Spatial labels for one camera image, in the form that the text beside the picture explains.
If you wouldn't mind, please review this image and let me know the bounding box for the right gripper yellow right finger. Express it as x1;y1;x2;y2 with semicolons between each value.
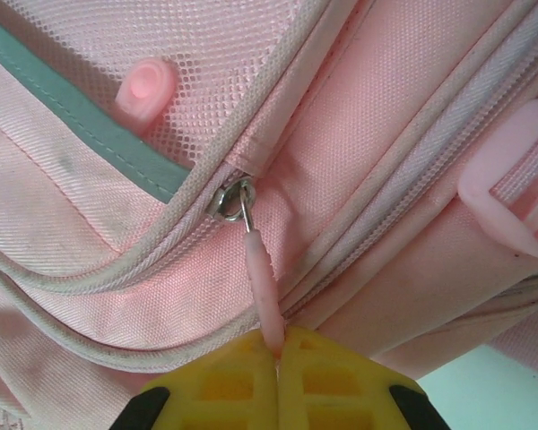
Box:
277;325;437;430

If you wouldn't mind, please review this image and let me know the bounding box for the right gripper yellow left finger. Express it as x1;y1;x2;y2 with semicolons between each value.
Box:
119;331;281;430

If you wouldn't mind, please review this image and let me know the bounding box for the pink student backpack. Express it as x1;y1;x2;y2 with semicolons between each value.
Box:
0;0;538;430

